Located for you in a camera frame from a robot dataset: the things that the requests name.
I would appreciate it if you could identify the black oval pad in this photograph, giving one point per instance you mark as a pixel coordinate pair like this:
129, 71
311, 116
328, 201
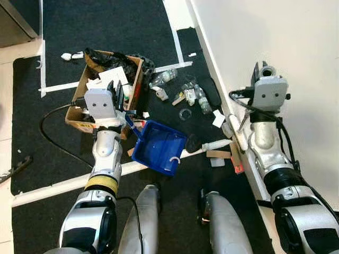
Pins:
213, 92

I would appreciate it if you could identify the white paper sheet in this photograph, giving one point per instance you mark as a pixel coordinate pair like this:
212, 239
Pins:
111, 76

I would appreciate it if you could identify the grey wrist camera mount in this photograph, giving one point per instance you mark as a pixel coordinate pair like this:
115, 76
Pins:
99, 103
270, 92

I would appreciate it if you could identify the white and green bottle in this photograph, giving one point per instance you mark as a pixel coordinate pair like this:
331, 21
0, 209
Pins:
127, 90

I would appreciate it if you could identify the clear bottle with green label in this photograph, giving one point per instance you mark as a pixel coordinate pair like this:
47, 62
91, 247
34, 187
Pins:
204, 100

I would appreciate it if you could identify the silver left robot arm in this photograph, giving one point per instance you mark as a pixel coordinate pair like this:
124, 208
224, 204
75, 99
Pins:
103, 159

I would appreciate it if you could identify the small white cup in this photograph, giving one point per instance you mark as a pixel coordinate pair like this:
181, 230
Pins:
161, 93

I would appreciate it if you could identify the white paper scrap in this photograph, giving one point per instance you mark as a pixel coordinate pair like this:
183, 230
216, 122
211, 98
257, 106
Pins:
219, 119

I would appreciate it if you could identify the small white curled scrap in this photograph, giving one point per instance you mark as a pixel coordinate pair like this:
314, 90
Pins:
176, 160

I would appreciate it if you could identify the small black cloth lump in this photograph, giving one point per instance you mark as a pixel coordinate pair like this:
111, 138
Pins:
192, 144

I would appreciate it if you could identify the blue plastic dustpan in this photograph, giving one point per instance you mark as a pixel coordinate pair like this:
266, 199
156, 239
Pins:
159, 148

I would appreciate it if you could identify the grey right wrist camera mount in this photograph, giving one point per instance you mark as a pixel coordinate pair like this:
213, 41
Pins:
270, 92

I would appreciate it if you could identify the crumpled clear plastic packaging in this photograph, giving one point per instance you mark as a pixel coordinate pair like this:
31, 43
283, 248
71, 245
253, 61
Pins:
186, 92

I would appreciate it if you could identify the silver robot leg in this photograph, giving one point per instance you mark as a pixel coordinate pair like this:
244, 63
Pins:
140, 222
225, 227

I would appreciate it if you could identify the brown cardboard strip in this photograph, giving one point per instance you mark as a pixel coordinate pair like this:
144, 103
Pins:
218, 154

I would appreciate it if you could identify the white crumpled wrapper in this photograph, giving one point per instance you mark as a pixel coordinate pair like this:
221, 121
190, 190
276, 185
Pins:
71, 55

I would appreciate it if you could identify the cardboard piece with red mark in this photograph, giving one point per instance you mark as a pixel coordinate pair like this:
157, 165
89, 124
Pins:
237, 161

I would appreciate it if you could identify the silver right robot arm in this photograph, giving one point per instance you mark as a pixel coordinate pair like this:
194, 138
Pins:
265, 143

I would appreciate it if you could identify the black notched bar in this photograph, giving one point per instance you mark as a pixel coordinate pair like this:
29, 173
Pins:
16, 168

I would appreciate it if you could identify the silver right robot leg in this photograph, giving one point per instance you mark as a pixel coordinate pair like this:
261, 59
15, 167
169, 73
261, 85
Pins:
225, 227

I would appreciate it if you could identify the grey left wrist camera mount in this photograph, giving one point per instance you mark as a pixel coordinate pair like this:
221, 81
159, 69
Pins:
99, 103

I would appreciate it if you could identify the silver left robot leg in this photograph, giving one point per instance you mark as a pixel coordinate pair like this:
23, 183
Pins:
140, 222

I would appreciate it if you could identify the clear crushed plastic bottle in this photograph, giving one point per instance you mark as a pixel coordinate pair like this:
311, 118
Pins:
164, 78

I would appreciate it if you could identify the brown cardboard box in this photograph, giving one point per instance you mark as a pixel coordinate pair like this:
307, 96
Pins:
136, 90

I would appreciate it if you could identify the dark grey cabinet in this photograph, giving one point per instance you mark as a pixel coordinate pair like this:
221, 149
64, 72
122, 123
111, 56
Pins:
13, 21

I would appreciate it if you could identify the black plastic bag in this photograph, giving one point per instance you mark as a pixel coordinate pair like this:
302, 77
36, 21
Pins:
108, 58

